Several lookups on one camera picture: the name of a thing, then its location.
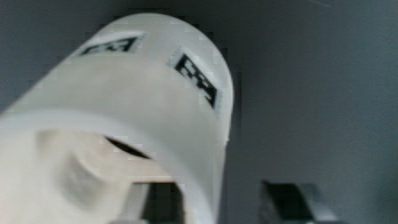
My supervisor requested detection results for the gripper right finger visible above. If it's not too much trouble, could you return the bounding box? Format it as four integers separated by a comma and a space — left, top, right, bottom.
258, 181, 338, 224

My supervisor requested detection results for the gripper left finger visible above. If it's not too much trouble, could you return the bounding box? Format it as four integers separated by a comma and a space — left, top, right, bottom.
121, 182, 185, 224

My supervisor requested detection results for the white lamp shade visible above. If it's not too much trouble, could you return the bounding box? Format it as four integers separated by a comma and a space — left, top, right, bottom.
0, 13, 233, 224

